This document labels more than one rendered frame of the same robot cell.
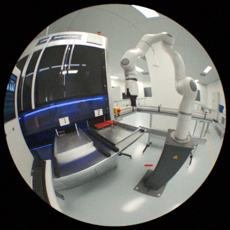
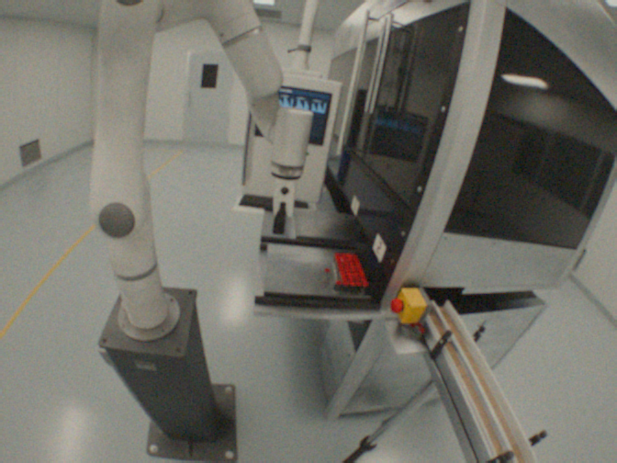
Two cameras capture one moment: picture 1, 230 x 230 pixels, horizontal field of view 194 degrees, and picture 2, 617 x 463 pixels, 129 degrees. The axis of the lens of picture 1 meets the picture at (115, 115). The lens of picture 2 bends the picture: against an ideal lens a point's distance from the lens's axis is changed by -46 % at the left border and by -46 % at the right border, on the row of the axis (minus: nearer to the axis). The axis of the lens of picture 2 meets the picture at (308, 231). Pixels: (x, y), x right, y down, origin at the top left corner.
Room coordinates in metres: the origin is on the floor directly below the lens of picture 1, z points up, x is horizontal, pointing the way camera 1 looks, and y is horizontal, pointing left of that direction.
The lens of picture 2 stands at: (0.86, -0.64, 1.46)
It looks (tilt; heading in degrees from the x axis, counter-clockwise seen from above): 29 degrees down; 120
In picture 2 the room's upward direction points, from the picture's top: 11 degrees clockwise
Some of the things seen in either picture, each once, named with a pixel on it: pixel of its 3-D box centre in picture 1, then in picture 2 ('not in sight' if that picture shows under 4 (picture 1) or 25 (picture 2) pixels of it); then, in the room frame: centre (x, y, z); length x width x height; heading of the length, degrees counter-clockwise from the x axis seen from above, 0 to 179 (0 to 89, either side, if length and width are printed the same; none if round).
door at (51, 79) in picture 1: (42, 69); (369, 95); (0.35, 0.57, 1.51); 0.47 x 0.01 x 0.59; 131
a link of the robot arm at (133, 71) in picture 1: (129, 67); (290, 134); (0.47, -0.13, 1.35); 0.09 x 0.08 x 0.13; 155
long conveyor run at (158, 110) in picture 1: (171, 110); not in sight; (0.90, -0.93, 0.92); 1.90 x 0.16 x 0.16; 41
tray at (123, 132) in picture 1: (113, 130); (314, 272); (0.54, 0.02, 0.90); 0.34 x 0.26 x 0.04; 40
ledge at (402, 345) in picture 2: (115, 119); (409, 336); (0.91, 0.00, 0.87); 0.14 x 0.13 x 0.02; 41
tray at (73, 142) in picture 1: (69, 139); (330, 227); (0.40, 0.35, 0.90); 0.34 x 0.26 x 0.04; 41
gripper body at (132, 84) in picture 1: (132, 87); (283, 190); (0.47, -0.13, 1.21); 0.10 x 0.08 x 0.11; 131
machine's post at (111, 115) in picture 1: (109, 106); (409, 271); (0.82, 0.05, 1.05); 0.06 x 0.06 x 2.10; 41
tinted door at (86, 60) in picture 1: (87, 65); (413, 102); (0.64, 0.22, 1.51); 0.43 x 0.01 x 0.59; 131
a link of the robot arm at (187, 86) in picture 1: (187, 95); (127, 216); (0.27, -0.47, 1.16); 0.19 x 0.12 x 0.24; 155
